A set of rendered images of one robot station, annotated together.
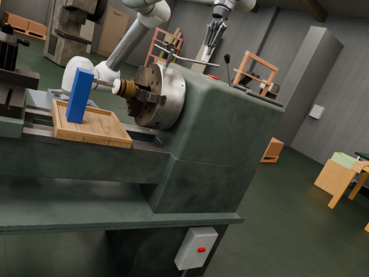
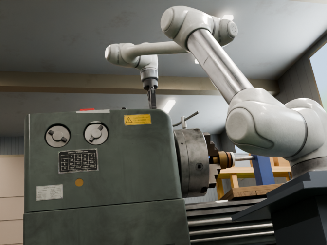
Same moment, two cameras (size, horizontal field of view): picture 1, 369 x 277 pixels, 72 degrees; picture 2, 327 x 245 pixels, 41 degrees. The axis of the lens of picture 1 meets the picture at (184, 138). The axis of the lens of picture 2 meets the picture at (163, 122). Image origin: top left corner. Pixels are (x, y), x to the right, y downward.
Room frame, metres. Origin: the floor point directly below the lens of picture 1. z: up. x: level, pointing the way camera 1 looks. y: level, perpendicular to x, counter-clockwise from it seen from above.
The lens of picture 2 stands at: (3.04, 0.96, 0.52)
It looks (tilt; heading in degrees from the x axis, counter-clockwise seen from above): 22 degrees up; 205
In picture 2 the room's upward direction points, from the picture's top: 7 degrees counter-clockwise
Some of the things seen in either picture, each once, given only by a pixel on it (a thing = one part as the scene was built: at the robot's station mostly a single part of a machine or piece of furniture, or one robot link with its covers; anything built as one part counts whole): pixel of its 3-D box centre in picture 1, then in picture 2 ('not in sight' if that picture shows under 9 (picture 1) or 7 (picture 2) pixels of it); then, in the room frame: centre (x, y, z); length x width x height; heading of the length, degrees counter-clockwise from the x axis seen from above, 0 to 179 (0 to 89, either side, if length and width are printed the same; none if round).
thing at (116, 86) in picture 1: (103, 82); (243, 158); (1.10, 0.42, 1.08); 0.13 x 0.07 x 0.07; 126
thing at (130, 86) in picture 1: (127, 89); (220, 160); (1.17, 0.33, 1.08); 0.09 x 0.09 x 0.09; 36
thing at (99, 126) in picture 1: (89, 122); (253, 199); (1.10, 0.43, 0.89); 0.36 x 0.30 x 0.04; 36
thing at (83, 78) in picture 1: (79, 95); (263, 174); (1.05, 0.49, 1.00); 0.08 x 0.06 x 0.23; 36
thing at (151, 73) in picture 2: (224, 2); (149, 76); (1.25, 0.06, 1.59); 0.09 x 0.09 x 0.06
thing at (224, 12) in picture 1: (218, 19); (151, 89); (1.25, 0.06, 1.51); 0.08 x 0.07 x 0.09; 36
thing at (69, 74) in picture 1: (79, 74); (304, 131); (1.62, 0.78, 0.97); 0.18 x 0.16 x 0.22; 152
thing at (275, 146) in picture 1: (249, 142); not in sight; (5.22, -1.29, 0.23); 1.26 x 0.89 x 0.46; 137
